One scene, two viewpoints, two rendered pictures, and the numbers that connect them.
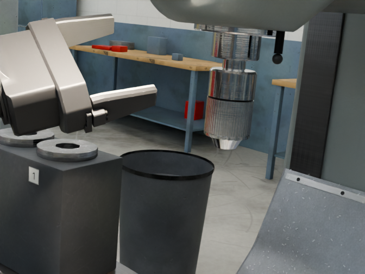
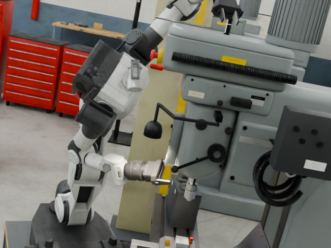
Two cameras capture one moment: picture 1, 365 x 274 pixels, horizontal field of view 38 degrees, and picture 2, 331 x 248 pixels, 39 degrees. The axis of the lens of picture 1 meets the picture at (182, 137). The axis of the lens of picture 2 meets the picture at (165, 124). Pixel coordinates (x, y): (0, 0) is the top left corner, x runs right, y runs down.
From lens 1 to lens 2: 163 cm
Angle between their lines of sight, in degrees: 43
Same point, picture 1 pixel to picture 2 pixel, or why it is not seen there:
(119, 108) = (161, 183)
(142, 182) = not seen: hidden behind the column
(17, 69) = (148, 169)
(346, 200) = (261, 239)
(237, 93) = (188, 188)
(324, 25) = (275, 176)
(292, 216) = (250, 238)
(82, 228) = (182, 211)
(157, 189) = not seen: hidden behind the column
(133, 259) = not seen: outside the picture
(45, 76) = (150, 172)
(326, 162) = (265, 224)
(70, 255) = (176, 217)
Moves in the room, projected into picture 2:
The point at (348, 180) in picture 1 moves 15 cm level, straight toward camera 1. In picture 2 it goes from (266, 232) to (238, 234)
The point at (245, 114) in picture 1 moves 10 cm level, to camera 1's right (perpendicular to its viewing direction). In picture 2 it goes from (189, 194) to (207, 204)
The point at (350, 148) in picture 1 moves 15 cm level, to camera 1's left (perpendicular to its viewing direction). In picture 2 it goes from (269, 222) to (242, 206)
